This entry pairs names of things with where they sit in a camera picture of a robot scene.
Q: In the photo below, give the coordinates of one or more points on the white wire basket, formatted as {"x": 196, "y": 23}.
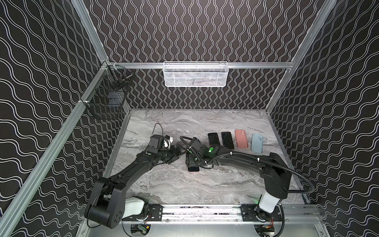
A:
{"x": 195, "y": 74}

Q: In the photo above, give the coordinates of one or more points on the black smartphone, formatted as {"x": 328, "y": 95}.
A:
{"x": 227, "y": 140}

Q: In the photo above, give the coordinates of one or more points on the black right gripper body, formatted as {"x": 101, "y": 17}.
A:
{"x": 192, "y": 157}

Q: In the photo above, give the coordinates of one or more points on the aluminium front rail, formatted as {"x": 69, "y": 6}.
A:
{"x": 230, "y": 214}

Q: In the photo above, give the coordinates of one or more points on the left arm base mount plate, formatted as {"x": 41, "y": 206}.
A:
{"x": 150, "y": 213}

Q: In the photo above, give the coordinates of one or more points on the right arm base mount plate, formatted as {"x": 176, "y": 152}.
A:
{"x": 252, "y": 213}

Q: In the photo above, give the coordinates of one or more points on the black wire basket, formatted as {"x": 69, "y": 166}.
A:
{"x": 108, "y": 98}

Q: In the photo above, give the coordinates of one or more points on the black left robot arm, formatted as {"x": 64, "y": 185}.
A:
{"x": 106, "y": 205}

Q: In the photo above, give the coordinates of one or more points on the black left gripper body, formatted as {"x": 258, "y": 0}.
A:
{"x": 174, "y": 152}

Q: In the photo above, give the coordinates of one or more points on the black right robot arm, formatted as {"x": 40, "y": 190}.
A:
{"x": 272, "y": 169}

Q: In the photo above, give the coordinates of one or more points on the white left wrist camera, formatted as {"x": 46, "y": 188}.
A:
{"x": 167, "y": 141}

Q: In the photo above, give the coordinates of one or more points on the black phone pink case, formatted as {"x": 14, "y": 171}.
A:
{"x": 191, "y": 163}

